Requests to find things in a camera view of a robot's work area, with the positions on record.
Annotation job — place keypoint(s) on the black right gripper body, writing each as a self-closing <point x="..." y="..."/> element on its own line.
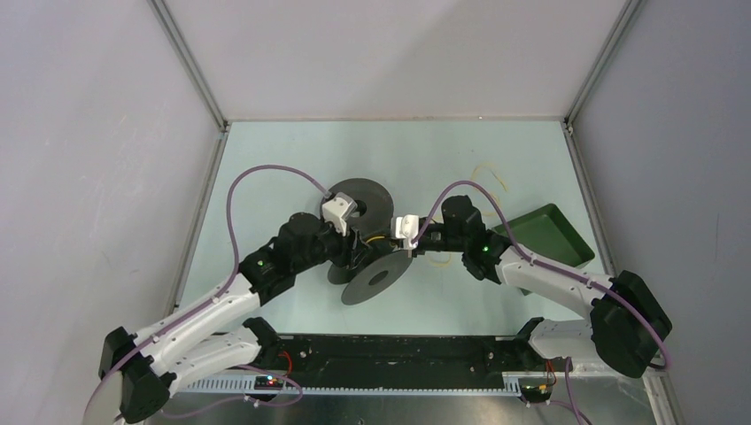
<point x="434" y="240"/>

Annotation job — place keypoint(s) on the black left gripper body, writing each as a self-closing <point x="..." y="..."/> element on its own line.
<point x="344" y="255"/>

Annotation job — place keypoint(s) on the dark grey spool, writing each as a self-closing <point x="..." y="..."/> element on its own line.
<point x="369" y="280"/>
<point x="375" y="207"/>

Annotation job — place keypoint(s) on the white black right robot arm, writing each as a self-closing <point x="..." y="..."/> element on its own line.
<point x="627" y="324"/>

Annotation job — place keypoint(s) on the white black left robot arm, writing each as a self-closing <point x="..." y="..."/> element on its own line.
<point x="158" y="360"/>

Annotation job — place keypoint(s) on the green tray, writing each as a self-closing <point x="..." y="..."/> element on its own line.
<point x="549" y="233"/>

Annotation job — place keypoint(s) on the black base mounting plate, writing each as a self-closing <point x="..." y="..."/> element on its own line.
<point x="400" y="362"/>

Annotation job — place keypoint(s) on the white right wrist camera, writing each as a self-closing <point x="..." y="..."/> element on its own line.
<point x="404" y="230"/>

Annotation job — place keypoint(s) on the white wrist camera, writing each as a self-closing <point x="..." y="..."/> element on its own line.
<point x="404" y="230"/>
<point x="337" y="211"/>

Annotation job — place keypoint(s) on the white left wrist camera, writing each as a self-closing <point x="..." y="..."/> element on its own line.
<point x="337" y="211"/>

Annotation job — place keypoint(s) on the right aluminium frame post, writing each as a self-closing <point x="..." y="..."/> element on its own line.
<point x="604" y="57"/>

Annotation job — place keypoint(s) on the aluminium frame post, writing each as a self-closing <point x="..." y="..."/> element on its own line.
<point x="604" y="57"/>
<point x="175" y="36"/>

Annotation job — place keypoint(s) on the left aluminium frame post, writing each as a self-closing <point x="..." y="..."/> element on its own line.
<point x="175" y="36"/>

